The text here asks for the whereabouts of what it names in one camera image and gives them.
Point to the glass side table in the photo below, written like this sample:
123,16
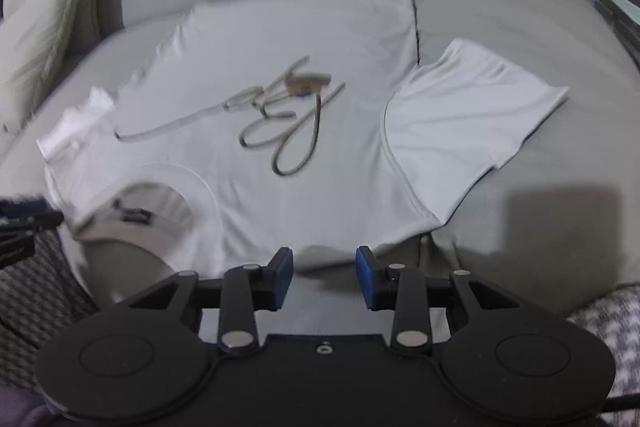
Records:
620,7

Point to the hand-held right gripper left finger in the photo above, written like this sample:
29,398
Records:
282,279

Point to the small grey sofa cushion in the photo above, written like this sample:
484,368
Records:
35,47

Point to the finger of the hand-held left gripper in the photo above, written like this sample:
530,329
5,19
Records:
30,219

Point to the grey sofa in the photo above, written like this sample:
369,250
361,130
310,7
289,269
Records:
500,22

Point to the houndstooth patterned cloth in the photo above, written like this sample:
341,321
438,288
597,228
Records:
610,332

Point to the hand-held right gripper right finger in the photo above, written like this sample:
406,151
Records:
365,279

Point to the white t-shirt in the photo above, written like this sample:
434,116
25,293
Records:
225,32

